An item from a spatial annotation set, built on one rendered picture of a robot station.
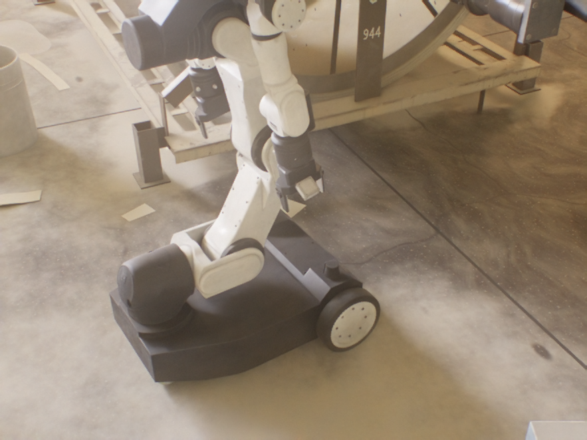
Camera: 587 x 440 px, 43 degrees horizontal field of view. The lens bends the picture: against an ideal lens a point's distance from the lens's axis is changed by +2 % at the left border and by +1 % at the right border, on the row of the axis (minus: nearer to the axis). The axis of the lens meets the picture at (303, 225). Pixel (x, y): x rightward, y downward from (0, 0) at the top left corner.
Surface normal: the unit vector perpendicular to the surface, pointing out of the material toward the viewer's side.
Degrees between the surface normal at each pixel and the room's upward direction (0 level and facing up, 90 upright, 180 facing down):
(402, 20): 36
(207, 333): 0
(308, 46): 5
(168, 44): 90
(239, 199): 60
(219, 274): 90
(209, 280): 90
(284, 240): 0
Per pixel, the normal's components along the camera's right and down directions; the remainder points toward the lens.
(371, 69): 0.44, 0.53
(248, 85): 0.52, 0.78
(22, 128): 0.89, 0.26
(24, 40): 0.06, -0.71
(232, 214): -0.72, -0.13
